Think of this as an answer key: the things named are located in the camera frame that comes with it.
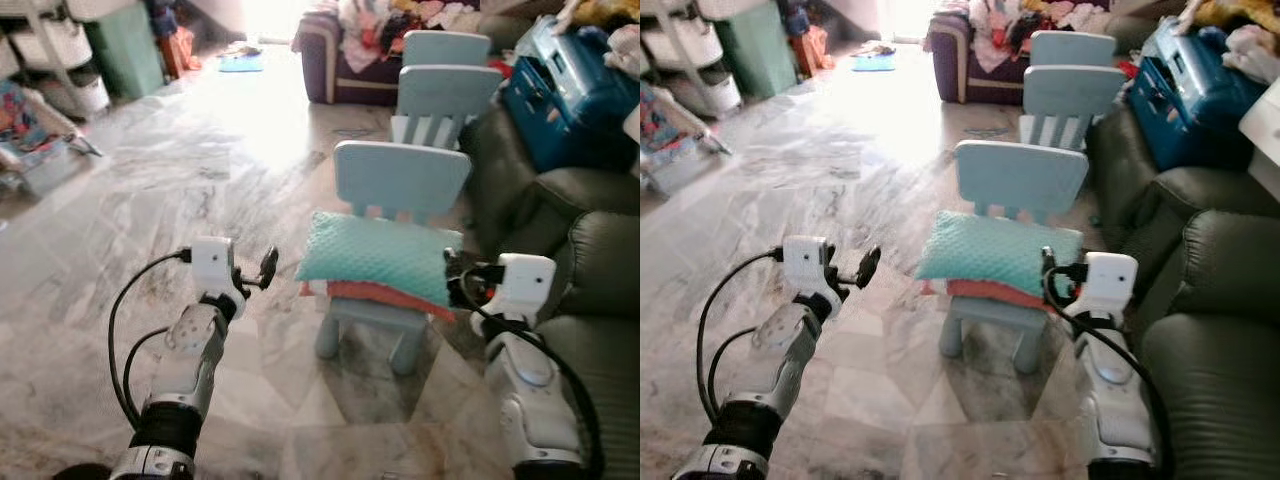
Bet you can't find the yellow patterned blanket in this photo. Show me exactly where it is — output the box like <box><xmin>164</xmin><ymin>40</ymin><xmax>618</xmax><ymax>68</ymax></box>
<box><xmin>1180</xmin><ymin>0</ymin><xmax>1280</xmax><ymax>31</ymax></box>
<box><xmin>560</xmin><ymin>0</ymin><xmax>641</xmax><ymax>26</ymax></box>

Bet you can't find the left arm long black cable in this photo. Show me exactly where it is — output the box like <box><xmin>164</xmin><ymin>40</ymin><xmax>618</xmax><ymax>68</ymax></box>
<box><xmin>697</xmin><ymin>248</ymin><xmax>786</xmax><ymax>426</ymax></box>
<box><xmin>107</xmin><ymin>250</ymin><xmax>193</xmax><ymax>431</ymax></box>

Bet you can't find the left arm short black cable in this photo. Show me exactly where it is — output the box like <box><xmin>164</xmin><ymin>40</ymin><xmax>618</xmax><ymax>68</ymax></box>
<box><xmin>706</xmin><ymin>325</ymin><xmax>766</xmax><ymax>411</ymax></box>
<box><xmin>122</xmin><ymin>325</ymin><xmax>176</xmax><ymax>421</ymax></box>

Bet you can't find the coral red cushion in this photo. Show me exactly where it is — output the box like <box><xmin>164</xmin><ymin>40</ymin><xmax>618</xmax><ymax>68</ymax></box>
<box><xmin>300</xmin><ymin>280</ymin><xmax>456</xmax><ymax>323</ymax></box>
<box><xmin>920</xmin><ymin>278</ymin><xmax>1051</xmax><ymax>313</ymax></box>

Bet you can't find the light blue child chair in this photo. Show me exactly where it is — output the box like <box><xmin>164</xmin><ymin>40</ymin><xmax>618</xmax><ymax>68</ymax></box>
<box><xmin>1030</xmin><ymin>30</ymin><xmax>1118</xmax><ymax>71</ymax></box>
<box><xmin>390</xmin><ymin>65</ymin><xmax>504</xmax><ymax>151</ymax></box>
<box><xmin>938</xmin><ymin>140</ymin><xmax>1091</xmax><ymax>376</ymax></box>
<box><xmin>315</xmin><ymin>140</ymin><xmax>473</xmax><ymax>376</ymax></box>
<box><xmin>1018</xmin><ymin>65</ymin><xmax>1128</xmax><ymax>151</ymax></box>
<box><xmin>403</xmin><ymin>30</ymin><xmax>493</xmax><ymax>71</ymax></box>

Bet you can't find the colourful printed box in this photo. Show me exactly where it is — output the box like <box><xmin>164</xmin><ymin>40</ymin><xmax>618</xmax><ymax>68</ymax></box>
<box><xmin>640</xmin><ymin>80</ymin><xmax>731</xmax><ymax>196</ymax></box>
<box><xmin>0</xmin><ymin>80</ymin><xmax>101</xmax><ymax>196</ymax></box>

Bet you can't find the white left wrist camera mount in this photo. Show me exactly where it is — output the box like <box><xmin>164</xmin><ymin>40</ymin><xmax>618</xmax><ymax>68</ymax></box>
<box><xmin>782</xmin><ymin>236</ymin><xmax>836</xmax><ymax>293</ymax></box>
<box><xmin>190</xmin><ymin>237</ymin><xmax>243</xmax><ymax>293</ymax></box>

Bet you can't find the white plastic drawer box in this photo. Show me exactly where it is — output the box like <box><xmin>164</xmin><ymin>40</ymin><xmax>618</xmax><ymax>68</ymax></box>
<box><xmin>1238</xmin><ymin>80</ymin><xmax>1280</xmax><ymax>206</ymax></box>

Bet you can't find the purple sofa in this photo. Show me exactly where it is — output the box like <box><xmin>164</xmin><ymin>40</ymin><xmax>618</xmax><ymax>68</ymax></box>
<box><xmin>292</xmin><ymin>10</ymin><xmax>421</xmax><ymax>106</ymax></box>
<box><xmin>925</xmin><ymin>10</ymin><xmax>1046</xmax><ymax>106</ymax></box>

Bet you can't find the white basket rack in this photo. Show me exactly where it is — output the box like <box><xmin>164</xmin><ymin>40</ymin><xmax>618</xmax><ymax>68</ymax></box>
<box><xmin>0</xmin><ymin>0</ymin><xmax>111</xmax><ymax>116</ymax></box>
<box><xmin>640</xmin><ymin>0</ymin><xmax>743</xmax><ymax>116</ymax></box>

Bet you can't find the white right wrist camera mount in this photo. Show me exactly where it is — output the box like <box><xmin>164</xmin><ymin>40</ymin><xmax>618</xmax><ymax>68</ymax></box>
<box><xmin>1075</xmin><ymin>252</ymin><xmax>1141</xmax><ymax>319</ymax></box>
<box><xmin>480</xmin><ymin>253</ymin><xmax>557</xmax><ymax>321</ymax></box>

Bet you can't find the orange cloth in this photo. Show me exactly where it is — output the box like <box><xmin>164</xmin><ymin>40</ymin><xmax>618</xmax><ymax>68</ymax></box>
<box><xmin>160</xmin><ymin>25</ymin><xmax>201</xmax><ymax>79</ymax></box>
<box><xmin>795</xmin><ymin>25</ymin><xmax>833</xmax><ymax>76</ymax></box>

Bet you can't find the teal dotted pillow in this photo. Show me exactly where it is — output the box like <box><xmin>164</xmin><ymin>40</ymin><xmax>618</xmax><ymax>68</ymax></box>
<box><xmin>915</xmin><ymin>210</ymin><xmax>1084</xmax><ymax>301</ymax></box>
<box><xmin>295</xmin><ymin>210</ymin><xmax>466</xmax><ymax>309</ymax></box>

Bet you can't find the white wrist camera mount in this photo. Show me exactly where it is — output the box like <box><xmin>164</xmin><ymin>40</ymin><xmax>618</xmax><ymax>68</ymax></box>
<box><xmin>190</xmin><ymin>237</ymin><xmax>243</xmax><ymax>293</ymax></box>
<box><xmin>782</xmin><ymin>236</ymin><xmax>836</xmax><ymax>293</ymax></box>
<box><xmin>480</xmin><ymin>253</ymin><xmax>557</xmax><ymax>321</ymax></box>
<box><xmin>1075</xmin><ymin>252</ymin><xmax>1141</xmax><ymax>319</ymax></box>

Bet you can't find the white cloth bundle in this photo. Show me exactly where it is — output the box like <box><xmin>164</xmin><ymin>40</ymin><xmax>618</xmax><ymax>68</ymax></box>
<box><xmin>603</xmin><ymin>25</ymin><xmax>641</xmax><ymax>79</ymax></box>
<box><xmin>1222</xmin><ymin>25</ymin><xmax>1280</xmax><ymax>86</ymax></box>

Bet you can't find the green plastic bin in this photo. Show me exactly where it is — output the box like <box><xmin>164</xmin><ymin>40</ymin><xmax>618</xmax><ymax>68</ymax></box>
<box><xmin>712</xmin><ymin>5</ymin><xmax>796</xmax><ymax>101</ymax></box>
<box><xmin>82</xmin><ymin>5</ymin><xmax>166</xmax><ymax>101</ymax></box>

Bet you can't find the pile of clothes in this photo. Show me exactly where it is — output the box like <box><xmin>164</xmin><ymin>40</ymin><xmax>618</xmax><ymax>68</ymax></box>
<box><xmin>335</xmin><ymin>0</ymin><xmax>521</xmax><ymax>61</ymax></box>
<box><xmin>965</xmin><ymin>0</ymin><xmax>1151</xmax><ymax>61</ymax></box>

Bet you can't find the blue hard suitcase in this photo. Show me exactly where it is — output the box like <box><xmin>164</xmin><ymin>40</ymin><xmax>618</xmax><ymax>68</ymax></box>
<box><xmin>1128</xmin><ymin>15</ymin><xmax>1271</xmax><ymax>173</ymax></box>
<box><xmin>500</xmin><ymin>15</ymin><xmax>641</xmax><ymax>173</ymax></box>

